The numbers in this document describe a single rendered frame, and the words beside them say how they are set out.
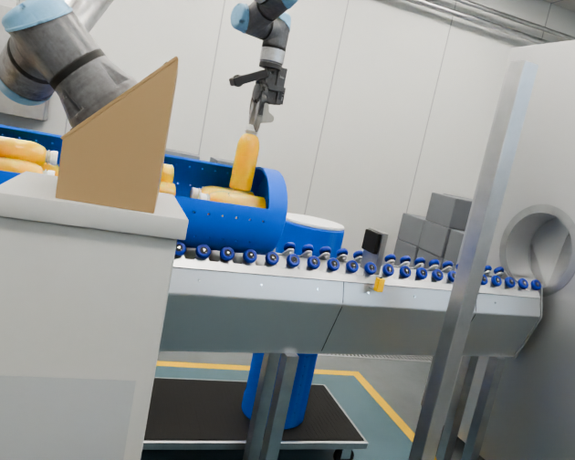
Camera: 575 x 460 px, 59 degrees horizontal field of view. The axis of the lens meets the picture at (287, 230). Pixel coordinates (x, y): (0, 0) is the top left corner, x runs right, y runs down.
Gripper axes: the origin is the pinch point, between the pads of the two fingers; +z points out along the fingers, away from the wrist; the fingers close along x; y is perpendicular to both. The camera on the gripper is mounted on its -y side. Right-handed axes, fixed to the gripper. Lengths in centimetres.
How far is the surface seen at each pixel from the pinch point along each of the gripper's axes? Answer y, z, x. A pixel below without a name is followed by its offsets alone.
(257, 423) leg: 25, 106, 5
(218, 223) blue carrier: -9.5, 29.4, -13.7
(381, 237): 54, 29, -4
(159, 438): -7, 120, 21
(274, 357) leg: 26, 79, 5
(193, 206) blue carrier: -17.6, 25.5, -14.1
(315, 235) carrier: 42, 35, 22
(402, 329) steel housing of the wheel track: 68, 61, -10
